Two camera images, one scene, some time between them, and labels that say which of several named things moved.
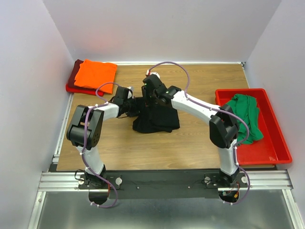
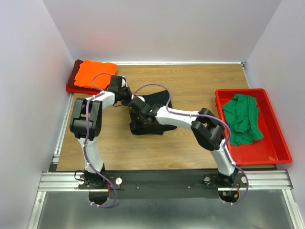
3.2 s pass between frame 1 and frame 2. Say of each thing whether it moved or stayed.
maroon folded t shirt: stayed
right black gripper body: moved
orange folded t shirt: stayed
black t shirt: moved
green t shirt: stayed
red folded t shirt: stayed
